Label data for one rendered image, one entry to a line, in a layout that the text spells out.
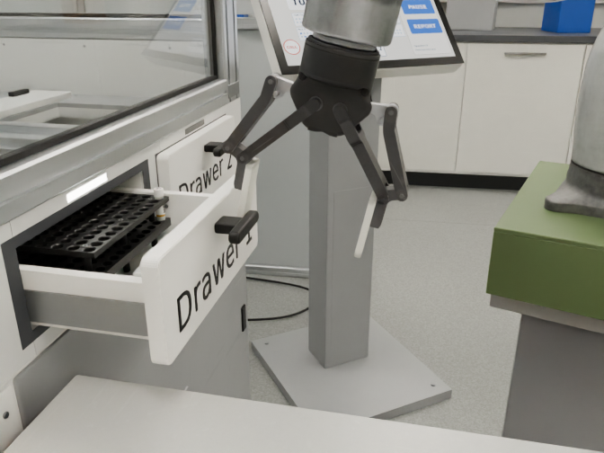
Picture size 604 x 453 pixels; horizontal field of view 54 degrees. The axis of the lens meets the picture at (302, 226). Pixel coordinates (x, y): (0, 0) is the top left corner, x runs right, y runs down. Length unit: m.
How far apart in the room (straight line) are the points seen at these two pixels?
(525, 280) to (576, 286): 0.06
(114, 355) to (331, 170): 0.96
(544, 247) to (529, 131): 2.87
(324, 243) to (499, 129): 2.11
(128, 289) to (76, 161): 0.18
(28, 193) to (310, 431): 0.35
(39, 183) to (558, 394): 0.76
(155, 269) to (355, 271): 1.29
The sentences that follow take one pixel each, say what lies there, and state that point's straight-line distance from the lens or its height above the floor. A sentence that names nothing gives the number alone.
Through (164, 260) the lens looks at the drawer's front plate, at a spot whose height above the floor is 0.92.
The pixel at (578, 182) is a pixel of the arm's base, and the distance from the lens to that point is 0.90.
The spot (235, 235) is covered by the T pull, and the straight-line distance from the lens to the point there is 0.61.
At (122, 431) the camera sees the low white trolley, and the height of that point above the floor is 0.76.
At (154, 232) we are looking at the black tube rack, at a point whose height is 0.87.
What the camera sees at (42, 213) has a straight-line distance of 0.64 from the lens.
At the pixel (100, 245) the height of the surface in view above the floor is 0.90.
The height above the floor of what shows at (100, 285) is 0.89.
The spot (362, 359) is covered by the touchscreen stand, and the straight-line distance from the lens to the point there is 1.95.
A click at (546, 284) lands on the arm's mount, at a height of 0.79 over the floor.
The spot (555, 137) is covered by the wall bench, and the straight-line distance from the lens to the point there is 3.69.
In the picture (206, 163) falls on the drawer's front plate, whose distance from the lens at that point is 0.98.
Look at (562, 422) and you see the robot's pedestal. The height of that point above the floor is 0.53.
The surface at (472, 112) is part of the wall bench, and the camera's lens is 3.59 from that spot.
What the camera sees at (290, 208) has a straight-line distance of 2.42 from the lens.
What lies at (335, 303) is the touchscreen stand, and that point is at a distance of 1.78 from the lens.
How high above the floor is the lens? 1.15
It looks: 22 degrees down
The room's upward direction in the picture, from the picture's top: straight up
